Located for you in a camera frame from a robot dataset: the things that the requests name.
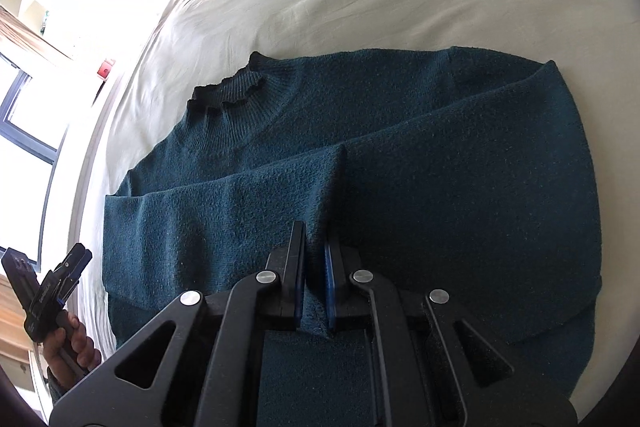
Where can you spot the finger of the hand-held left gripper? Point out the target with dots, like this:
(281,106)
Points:
(72,264)

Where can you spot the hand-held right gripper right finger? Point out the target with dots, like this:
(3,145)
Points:
(328,292)

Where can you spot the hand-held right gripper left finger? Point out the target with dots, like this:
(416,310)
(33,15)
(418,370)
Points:
(299,292)

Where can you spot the dark teal towel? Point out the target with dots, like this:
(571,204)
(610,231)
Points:
(425,182)

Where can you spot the person's left hand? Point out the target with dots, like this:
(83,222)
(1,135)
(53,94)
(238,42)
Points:
(77,344)

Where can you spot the small red object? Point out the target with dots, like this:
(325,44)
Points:
(105,70)

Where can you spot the brown wooden board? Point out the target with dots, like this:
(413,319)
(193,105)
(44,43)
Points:
(30,34)

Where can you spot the dark window frame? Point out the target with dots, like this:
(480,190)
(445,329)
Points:
(30,127)

